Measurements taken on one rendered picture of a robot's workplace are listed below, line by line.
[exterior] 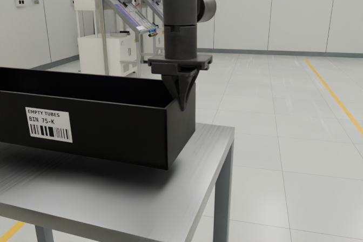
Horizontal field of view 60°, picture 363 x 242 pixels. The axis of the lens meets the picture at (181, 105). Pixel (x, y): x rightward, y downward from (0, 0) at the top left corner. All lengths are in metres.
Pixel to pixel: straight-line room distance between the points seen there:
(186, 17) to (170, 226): 0.32
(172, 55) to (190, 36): 0.04
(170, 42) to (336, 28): 6.96
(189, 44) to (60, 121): 0.27
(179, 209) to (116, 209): 0.10
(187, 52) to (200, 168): 0.24
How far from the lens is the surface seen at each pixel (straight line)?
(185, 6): 0.52
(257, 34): 7.27
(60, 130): 0.63
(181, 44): 0.53
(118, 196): 0.57
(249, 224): 1.81
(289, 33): 7.29
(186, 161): 0.66
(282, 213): 1.92
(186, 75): 0.53
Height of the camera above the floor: 1.11
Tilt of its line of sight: 18 degrees down
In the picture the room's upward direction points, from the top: straight up
